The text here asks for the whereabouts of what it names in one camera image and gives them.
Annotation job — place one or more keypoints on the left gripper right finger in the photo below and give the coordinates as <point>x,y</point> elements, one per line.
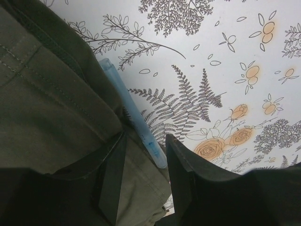
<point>207,195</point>

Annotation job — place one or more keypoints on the floral patterned table mat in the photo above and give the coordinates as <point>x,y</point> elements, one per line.
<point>223,76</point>

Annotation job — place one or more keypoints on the blue capped white pen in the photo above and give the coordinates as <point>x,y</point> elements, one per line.
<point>139,124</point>

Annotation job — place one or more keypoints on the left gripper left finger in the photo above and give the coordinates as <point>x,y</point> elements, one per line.
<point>85,193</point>

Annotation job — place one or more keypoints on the olive green folded cloth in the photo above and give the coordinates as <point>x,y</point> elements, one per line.
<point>58,106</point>

